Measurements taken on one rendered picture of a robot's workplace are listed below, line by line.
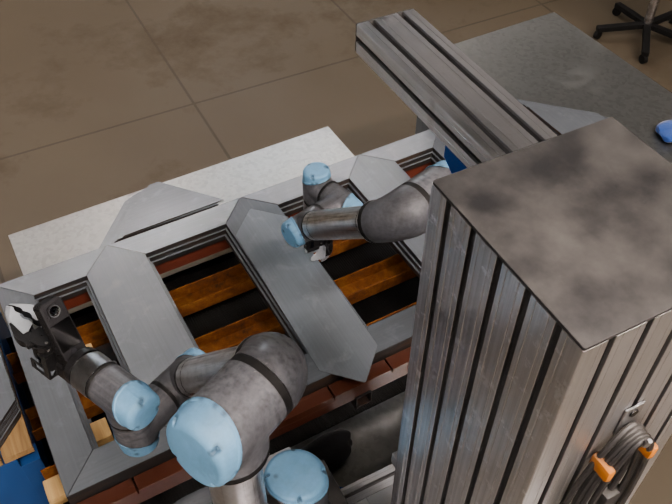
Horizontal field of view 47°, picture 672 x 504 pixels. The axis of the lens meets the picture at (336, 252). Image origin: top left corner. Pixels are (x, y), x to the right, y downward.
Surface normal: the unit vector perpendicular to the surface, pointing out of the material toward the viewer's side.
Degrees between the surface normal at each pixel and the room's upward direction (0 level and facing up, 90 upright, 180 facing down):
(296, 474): 7
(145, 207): 0
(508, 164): 0
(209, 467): 82
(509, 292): 90
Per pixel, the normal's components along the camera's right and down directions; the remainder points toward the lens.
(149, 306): 0.00, -0.69
